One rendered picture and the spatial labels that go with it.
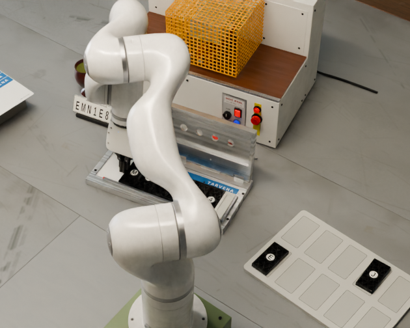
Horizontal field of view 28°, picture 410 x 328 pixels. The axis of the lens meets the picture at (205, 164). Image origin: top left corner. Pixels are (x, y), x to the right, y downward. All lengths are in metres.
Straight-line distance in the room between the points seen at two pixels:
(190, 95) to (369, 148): 0.57
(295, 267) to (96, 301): 0.53
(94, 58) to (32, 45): 1.18
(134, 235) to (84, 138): 0.95
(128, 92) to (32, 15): 0.95
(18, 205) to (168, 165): 0.80
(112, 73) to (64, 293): 0.67
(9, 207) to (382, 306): 1.06
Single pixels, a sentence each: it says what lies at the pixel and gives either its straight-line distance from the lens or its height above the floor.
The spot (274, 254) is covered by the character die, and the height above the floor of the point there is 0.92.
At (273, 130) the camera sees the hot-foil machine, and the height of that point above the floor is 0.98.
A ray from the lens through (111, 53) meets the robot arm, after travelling 1.75.
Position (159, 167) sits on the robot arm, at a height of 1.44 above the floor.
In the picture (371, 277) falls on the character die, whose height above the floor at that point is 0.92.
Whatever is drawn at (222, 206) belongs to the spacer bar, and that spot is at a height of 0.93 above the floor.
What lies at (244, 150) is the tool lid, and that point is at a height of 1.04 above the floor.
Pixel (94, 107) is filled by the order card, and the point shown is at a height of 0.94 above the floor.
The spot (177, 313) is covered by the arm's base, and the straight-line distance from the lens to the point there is 1.86.
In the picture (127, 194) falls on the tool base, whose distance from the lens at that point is 2.34.
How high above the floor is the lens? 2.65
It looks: 46 degrees down
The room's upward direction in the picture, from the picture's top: straight up
